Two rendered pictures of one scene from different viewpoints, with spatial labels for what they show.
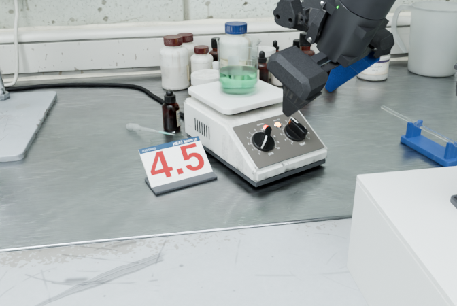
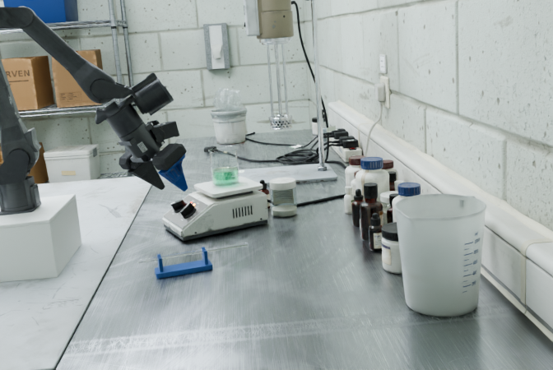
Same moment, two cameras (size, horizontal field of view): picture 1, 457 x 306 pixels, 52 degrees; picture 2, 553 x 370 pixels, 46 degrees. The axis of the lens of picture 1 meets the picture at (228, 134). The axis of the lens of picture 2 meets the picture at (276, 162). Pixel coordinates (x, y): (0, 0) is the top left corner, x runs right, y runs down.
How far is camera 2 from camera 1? 1.68 m
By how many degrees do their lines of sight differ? 90
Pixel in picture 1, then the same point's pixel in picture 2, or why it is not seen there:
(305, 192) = (151, 238)
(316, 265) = (88, 238)
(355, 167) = (174, 249)
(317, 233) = (111, 239)
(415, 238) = not seen: hidden behind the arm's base
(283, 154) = (174, 217)
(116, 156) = not seen: hidden behind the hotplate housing
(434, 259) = not seen: hidden behind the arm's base
